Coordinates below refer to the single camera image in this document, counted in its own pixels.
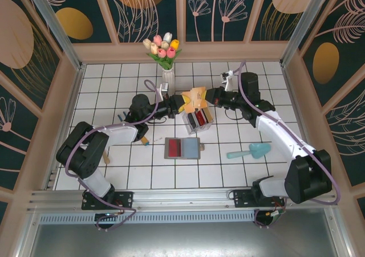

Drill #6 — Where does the teal garden fork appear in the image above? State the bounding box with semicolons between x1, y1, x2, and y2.
117;111;150;148

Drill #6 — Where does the aluminium mounting rail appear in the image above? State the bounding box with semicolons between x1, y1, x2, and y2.
27;185;340;215

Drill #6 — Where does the white ribbed vase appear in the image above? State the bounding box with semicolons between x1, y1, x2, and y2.
161;68;177;96

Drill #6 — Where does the red credit card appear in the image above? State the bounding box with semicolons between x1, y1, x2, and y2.
196;110;209;126
168;138;182;158

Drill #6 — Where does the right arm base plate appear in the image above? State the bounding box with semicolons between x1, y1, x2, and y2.
233;188;286;209

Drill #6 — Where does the light teal scoop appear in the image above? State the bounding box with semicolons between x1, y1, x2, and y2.
226;142;271;161

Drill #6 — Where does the clear box of seed packets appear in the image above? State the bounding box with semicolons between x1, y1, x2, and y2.
182;108;215;136

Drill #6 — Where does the aluminium frame post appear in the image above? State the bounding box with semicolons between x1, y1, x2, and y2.
281;0;334;67
22;0;85;71

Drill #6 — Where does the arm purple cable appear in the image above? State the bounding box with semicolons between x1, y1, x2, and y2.
64;79;166;232
238;60;342;229

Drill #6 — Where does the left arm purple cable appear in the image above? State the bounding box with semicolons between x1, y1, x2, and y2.
64;79;166;232

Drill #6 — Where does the black credit card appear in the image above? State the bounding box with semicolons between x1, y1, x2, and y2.
186;113;200;128

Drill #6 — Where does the grey metal panel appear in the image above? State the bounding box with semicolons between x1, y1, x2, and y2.
27;222;353;257

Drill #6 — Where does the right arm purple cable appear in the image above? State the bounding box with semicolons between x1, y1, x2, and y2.
238;60;342;229

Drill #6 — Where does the artificial tulip bouquet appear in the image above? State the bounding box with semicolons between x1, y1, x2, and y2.
142;32;183;70

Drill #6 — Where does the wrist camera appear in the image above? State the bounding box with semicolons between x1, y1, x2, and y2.
220;71;238;92
159;81;171;97

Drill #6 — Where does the slotted cable duct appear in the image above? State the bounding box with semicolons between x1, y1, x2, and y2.
38;213;257;225

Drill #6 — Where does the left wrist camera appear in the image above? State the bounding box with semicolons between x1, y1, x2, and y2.
159;81;171;97

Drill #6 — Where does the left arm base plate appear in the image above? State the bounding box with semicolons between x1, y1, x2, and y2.
82;190;134;211

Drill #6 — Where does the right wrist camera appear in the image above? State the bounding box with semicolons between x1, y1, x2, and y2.
220;71;238;92

